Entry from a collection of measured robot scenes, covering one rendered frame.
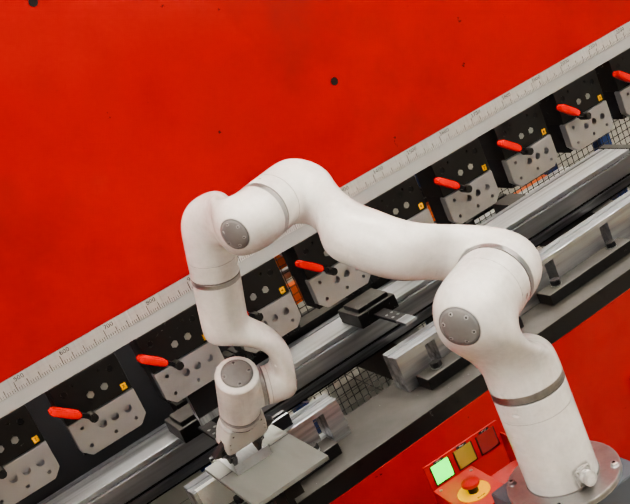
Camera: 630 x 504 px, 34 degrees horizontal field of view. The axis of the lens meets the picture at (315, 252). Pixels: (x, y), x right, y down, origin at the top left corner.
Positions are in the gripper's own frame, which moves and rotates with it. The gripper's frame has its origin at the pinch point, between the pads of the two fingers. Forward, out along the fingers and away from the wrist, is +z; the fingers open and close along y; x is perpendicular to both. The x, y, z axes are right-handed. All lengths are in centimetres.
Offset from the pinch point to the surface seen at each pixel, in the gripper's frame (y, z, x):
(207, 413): 1.5, -0.1, -11.9
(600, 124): -122, -10, -16
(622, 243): -114, 11, 6
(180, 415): 2.2, 20.1, -25.3
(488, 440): -45, 4, 28
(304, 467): -5.2, -9.0, 14.3
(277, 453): -4.7, -1.5, 5.5
